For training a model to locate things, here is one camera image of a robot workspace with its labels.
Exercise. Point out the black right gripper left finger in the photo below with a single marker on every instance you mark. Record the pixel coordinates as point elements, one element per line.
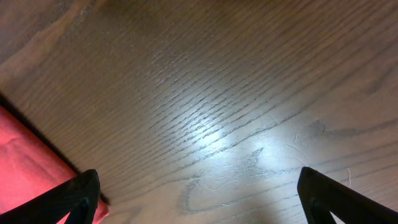
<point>76,200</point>

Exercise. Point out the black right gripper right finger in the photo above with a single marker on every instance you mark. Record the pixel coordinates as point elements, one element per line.
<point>323,198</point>

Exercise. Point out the orange soccer t-shirt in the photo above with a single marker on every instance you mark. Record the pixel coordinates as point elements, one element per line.
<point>29,168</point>

